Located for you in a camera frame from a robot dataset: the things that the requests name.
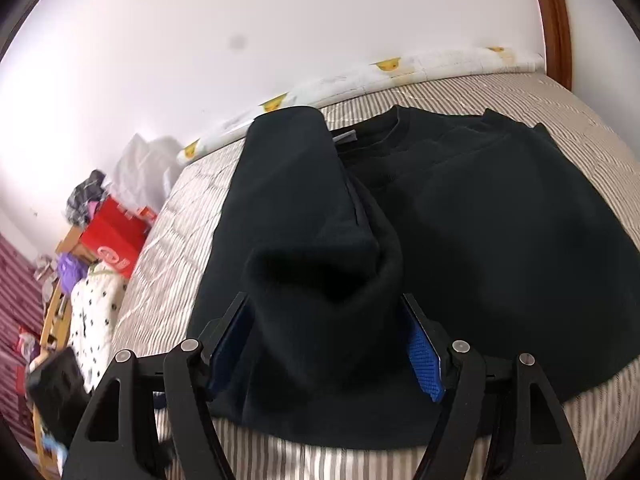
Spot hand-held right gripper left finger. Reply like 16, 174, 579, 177
62, 292, 256, 480

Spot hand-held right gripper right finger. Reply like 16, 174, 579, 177
400, 292, 586, 480

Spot black sweatshirt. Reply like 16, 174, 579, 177
187, 104, 640, 453

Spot dark clothes pile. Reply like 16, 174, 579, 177
66, 170, 108, 226

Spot wooden rack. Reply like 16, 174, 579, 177
32, 225, 96, 471

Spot white black-dotted cloth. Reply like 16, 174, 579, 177
67, 267, 131, 396

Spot grey striped bed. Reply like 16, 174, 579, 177
107, 71, 640, 480

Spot red striped curtain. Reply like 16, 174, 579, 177
0, 232, 56, 436

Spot purple bag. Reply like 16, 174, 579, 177
55, 252, 91, 288

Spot red cardboard box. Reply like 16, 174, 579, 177
80, 195, 158, 281

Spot white plastic bag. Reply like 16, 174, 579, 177
110, 132, 188, 211

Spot white fruit-print bolster pillow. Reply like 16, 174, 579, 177
176, 46, 543, 166

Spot wooden headboard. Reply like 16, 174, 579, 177
527, 0, 573, 93

